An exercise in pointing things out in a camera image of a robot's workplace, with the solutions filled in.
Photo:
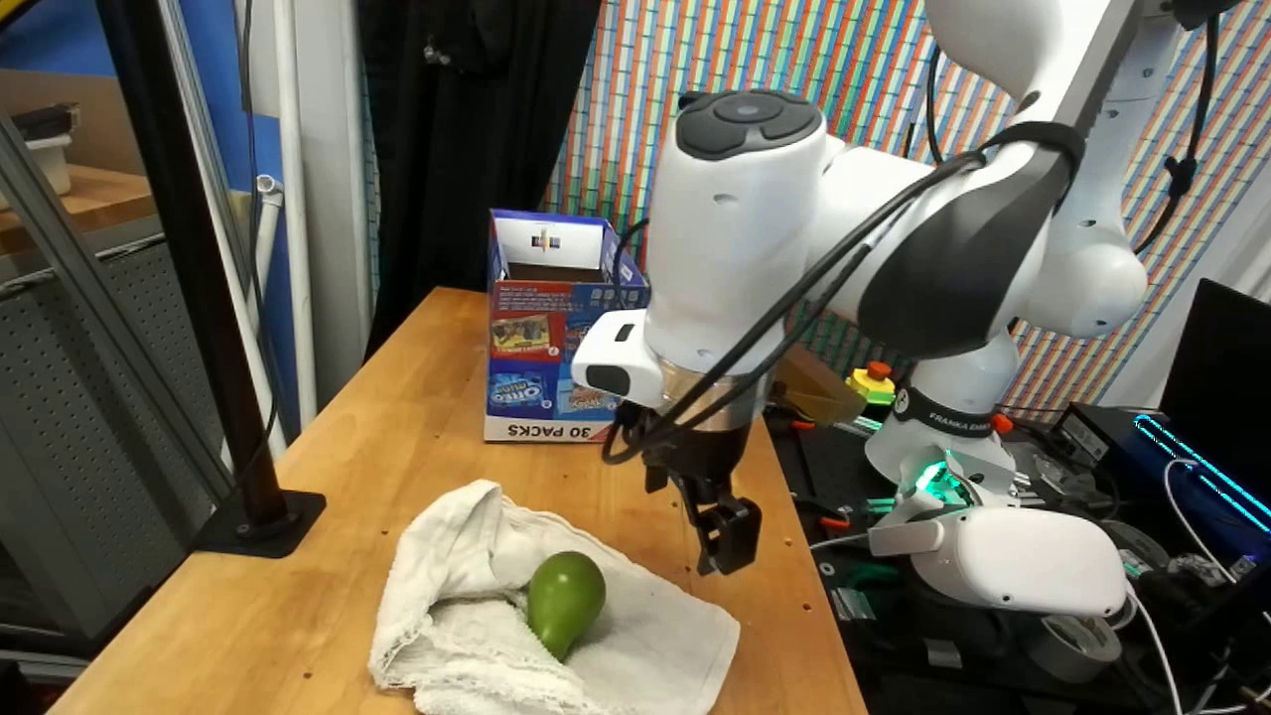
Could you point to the black pole stand with base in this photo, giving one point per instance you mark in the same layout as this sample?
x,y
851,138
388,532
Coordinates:
x,y
200,265

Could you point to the wooden workbench top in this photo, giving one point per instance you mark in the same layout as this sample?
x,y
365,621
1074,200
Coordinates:
x,y
94,200

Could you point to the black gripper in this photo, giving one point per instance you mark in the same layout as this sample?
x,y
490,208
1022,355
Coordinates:
x,y
696,457

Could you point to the yellow red emergency stop button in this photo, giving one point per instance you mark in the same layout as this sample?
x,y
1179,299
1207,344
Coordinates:
x,y
872,389

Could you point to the white post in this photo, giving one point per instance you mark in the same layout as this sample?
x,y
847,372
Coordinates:
x,y
294,265

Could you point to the black curtain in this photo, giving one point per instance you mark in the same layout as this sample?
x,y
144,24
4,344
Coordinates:
x,y
462,159

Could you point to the blue snack pack cardboard box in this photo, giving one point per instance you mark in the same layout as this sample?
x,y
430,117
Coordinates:
x,y
540,359

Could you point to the white plastic tub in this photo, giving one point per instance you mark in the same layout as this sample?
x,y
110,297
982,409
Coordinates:
x,y
49,159

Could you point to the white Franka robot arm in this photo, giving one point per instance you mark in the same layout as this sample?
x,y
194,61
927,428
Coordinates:
x,y
741,223

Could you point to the grey perforated panel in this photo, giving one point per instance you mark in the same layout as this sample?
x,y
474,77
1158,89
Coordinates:
x,y
53,437

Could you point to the green avocado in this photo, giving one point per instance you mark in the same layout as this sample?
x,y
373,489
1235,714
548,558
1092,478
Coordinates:
x,y
564,600

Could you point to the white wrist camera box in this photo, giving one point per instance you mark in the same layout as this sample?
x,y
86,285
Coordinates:
x,y
617,363

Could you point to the grey tape roll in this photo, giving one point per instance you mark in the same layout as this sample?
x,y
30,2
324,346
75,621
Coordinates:
x,y
1079,648

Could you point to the aluminium frame bar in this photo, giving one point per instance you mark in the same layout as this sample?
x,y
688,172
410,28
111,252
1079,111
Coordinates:
x,y
110,299

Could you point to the blue plastic case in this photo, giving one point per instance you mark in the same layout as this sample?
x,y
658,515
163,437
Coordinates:
x,y
1193,484

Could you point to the white cloth rag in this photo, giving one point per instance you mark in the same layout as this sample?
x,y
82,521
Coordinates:
x,y
637,648

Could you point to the white VR headset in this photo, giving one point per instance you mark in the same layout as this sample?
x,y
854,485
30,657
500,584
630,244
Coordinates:
x,y
1018,562

